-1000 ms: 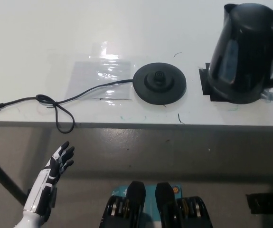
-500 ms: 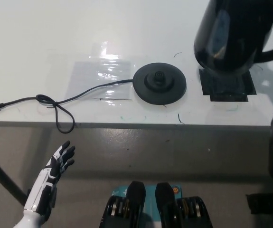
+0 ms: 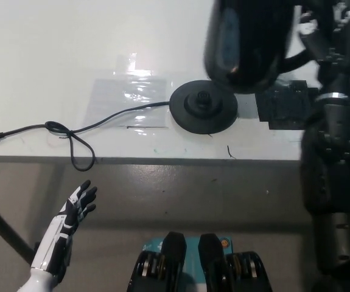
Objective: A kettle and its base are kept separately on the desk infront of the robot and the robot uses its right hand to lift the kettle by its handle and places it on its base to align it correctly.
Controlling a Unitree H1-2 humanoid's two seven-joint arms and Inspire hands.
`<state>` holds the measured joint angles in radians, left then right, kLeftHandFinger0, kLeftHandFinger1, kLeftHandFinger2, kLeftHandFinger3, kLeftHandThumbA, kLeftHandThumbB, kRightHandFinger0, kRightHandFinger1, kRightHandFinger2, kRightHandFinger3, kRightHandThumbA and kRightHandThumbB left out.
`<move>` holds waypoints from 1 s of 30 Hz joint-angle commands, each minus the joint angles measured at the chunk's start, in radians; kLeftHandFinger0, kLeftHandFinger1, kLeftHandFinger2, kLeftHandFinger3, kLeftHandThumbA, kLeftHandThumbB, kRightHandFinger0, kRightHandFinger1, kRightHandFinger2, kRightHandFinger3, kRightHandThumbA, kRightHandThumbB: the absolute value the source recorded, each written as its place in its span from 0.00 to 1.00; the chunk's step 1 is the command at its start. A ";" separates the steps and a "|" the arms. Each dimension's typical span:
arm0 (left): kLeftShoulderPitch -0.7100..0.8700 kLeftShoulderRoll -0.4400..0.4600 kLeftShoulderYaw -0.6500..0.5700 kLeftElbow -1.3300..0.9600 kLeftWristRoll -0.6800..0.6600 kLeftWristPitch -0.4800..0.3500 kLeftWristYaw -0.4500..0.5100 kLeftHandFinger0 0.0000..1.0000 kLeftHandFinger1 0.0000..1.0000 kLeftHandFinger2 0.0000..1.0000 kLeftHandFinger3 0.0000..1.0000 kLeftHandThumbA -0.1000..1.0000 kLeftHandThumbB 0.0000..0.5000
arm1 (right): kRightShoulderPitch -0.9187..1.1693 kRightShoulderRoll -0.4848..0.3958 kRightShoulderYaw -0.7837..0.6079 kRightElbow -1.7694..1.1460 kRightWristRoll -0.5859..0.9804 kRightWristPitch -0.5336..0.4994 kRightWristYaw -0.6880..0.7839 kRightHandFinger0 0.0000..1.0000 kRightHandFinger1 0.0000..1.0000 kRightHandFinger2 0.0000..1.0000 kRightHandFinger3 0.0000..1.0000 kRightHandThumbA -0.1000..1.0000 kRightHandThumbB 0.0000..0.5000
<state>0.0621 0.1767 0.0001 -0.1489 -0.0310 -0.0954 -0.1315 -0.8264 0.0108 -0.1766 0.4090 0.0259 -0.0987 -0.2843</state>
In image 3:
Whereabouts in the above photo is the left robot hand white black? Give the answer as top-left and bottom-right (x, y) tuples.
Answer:
(30, 179), (98, 278)

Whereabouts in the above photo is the black electric kettle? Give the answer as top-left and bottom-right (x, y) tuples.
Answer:
(203, 0), (312, 94)

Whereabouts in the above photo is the round black kettle base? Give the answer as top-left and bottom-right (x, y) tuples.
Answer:
(169, 80), (239, 134)

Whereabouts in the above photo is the black table leg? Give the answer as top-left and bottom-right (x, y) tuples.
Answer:
(0, 191), (36, 265)

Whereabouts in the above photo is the large clear plastic sheet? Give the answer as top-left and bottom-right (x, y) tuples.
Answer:
(83, 78), (171, 128)

